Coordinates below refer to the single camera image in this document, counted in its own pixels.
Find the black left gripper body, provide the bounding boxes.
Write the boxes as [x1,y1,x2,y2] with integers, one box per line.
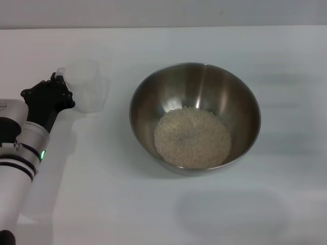
[25,89,63,133]

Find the clear plastic measuring cup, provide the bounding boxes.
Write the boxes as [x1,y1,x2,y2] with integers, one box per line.
[57,60,109,113]

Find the white rice grains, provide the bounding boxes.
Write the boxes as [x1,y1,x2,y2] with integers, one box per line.
[154,106,232,169]

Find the stainless steel mixing bowl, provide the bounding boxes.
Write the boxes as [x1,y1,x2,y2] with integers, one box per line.
[129,62,262,176]

